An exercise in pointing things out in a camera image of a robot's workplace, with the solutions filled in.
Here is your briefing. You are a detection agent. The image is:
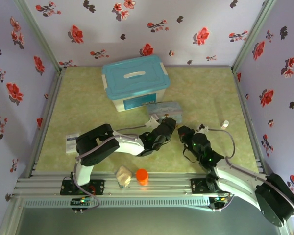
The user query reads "blue cartoon tin box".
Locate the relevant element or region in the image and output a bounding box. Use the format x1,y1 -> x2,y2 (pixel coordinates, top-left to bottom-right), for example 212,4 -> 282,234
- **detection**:
146,100 -> 184,123

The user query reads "orange plastic cup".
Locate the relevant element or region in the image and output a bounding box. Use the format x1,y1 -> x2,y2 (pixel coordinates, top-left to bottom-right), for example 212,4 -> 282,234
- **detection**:
136,168 -> 149,186

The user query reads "storage box with blue lid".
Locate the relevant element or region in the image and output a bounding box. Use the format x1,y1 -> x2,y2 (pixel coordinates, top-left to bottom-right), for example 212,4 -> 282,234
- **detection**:
101,54 -> 171,112

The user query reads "crumpled clear plastic bag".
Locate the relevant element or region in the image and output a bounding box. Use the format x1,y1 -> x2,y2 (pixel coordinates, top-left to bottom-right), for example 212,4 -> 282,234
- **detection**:
114,165 -> 133,189

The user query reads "white printed card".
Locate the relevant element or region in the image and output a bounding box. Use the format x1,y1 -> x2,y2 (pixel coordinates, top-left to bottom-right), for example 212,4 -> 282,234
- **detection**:
65,132 -> 80,155

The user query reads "thin black left gripper wire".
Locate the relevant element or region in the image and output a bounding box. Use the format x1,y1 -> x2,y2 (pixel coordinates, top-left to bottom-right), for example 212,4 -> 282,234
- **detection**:
159,137 -> 172,150

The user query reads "thin black gripper wire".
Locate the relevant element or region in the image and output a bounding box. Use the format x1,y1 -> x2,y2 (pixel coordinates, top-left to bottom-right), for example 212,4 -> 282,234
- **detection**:
159,137 -> 172,150
182,143 -> 201,164

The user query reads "thin black right gripper wire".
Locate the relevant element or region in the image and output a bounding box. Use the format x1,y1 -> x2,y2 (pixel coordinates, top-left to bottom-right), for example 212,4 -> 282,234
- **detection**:
182,143 -> 201,164

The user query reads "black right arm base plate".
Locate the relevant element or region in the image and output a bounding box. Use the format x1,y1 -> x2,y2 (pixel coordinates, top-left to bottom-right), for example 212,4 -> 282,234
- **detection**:
190,178 -> 221,195

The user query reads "aluminium front frame rail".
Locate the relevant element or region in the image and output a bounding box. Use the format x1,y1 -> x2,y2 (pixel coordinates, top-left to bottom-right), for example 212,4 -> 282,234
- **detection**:
12,170 -> 233,198

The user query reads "aluminium side frame rail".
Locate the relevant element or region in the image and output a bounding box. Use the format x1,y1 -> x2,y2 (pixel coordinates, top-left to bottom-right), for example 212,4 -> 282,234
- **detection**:
231,66 -> 270,175
19,68 -> 65,179

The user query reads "grey slotted cable duct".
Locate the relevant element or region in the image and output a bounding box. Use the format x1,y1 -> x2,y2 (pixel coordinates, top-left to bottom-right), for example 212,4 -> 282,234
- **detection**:
23,197 -> 211,209

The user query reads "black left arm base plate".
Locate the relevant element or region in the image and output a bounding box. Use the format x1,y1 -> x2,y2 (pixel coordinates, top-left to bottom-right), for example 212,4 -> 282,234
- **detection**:
60,178 -> 106,196

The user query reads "aluminium corner post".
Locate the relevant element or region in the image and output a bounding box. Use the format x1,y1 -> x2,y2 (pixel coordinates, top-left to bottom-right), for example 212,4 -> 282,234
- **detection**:
14,0 -> 65,73
231,0 -> 278,72

